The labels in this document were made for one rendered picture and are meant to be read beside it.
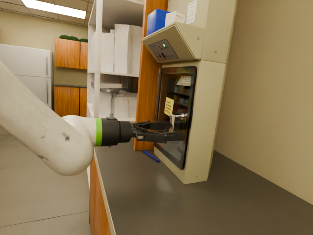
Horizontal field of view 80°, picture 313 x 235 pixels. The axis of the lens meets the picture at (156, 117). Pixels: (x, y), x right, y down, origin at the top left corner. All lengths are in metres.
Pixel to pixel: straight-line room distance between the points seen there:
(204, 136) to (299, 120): 0.40
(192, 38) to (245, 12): 0.60
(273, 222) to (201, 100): 0.44
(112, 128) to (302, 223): 0.66
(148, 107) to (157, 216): 0.57
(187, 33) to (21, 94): 0.49
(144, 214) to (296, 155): 0.65
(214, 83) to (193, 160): 0.30
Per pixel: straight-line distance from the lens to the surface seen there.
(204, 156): 0.78
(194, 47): 0.67
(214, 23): 0.73
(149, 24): 0.88
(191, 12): 0.80
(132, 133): 0.62
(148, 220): 0.60
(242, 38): 1.19
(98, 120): 0.61
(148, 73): 0.99
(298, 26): 1.01
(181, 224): 0.61
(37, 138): 0.45
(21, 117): 0.44
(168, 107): 0.83
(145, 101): 0.99
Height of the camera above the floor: 1.33
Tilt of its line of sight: 11 degrees down
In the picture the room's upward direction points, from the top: 5 degrees clockwise
